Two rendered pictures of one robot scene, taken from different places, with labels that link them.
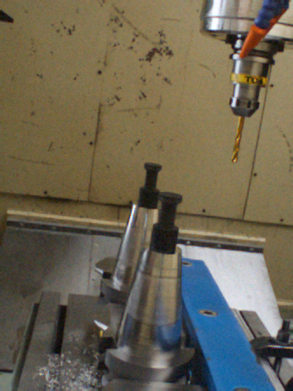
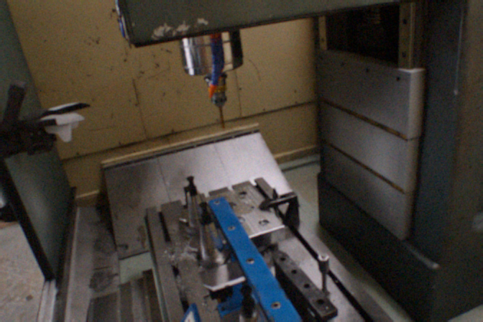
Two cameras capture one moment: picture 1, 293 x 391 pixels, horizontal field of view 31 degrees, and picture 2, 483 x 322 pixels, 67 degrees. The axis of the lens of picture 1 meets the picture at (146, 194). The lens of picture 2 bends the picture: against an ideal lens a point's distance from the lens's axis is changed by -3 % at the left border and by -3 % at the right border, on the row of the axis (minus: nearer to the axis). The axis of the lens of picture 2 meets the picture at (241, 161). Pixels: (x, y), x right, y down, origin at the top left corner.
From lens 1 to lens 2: 0.35 m
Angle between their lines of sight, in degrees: 15
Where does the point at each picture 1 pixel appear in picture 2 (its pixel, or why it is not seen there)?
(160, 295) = (212, 238)
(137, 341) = (209, 255)
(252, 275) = (256, 148)
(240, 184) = (233, 97)
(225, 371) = (242, 254)
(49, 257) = (137, 181)
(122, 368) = (208, 266)
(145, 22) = not seen: hidden behind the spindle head
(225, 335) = (239, 236)
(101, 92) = (131, 72)
